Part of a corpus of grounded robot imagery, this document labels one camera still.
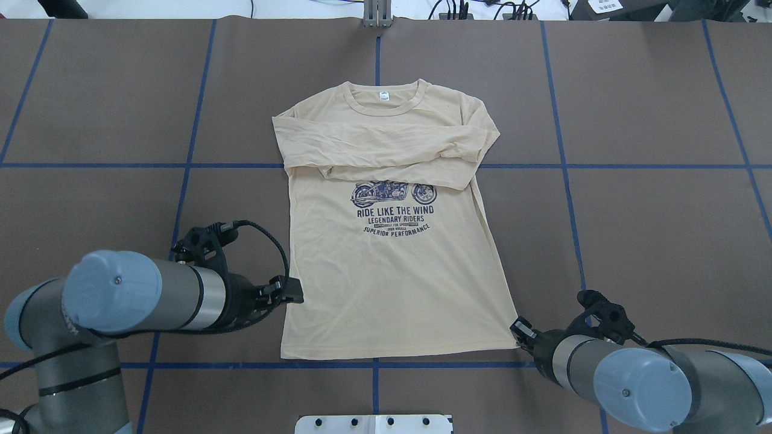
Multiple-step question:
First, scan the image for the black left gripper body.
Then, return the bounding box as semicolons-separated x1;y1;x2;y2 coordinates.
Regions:
224;274;268;328

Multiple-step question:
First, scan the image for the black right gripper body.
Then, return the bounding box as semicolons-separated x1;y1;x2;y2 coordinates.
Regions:
528;329;569;377

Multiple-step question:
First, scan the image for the beige long-sleeve printed shirt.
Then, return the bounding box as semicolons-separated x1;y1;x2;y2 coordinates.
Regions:
272;80;517;360

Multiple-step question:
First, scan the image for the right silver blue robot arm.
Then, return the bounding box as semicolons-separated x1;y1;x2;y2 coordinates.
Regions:
510;318;770;433

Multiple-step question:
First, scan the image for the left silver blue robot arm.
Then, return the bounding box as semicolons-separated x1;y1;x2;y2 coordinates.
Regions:
2;250;303;433

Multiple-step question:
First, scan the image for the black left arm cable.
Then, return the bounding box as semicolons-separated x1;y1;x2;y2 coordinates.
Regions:
103;220;290;335

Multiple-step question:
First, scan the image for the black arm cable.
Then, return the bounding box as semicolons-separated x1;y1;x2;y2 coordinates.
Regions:
633;338;772;357
103;220;290;335

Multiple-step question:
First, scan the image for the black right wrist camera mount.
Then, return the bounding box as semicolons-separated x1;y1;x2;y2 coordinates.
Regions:
577;289;635;344

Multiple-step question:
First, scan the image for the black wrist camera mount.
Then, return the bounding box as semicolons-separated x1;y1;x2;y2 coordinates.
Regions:
577;289;635;344
171;222;239;278

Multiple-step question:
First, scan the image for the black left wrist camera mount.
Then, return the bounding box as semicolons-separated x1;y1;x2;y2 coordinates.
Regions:
171;222;239;278

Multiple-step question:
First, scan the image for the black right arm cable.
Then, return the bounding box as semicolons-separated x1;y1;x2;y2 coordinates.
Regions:
633;338;772;357

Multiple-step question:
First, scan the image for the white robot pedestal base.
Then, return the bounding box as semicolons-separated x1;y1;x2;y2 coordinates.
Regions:
294;414;455;433

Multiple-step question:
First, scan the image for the grey bracket at table edge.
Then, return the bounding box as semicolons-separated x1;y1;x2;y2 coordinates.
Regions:
363;0;393;28

